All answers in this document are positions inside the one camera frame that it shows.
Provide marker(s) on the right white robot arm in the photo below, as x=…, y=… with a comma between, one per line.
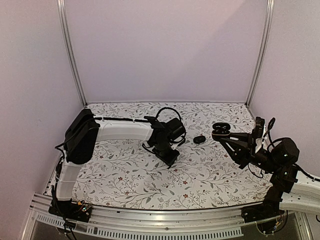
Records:
x=292, y=188

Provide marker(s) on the left aluminium frame post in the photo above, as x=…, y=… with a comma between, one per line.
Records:
x=61, y=7

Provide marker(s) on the floral patterned table mat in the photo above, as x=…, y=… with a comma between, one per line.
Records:
x=123, y=174

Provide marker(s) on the right aluminium frame post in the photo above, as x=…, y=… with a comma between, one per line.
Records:
x=262, y=51

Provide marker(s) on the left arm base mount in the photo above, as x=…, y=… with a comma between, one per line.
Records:
x=78, y=211

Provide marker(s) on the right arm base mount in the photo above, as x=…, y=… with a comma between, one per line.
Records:
x=267, y=215

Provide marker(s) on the black earbud charging case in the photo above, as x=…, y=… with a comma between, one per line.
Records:
x=220, y=130

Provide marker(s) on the aluminium frame post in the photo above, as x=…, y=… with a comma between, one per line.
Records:
x=262, y=51
x=61, y=7

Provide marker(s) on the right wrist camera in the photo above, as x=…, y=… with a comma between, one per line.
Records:
x=259, y=131

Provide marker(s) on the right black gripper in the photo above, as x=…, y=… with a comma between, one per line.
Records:
x=244, y=151

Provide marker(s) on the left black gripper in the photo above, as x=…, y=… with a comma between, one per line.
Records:
x=169, y=161

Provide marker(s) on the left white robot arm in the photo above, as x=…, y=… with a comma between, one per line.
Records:
x=87, y=129

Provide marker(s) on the front aluminium rail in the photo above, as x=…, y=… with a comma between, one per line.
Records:
x=112, y=223

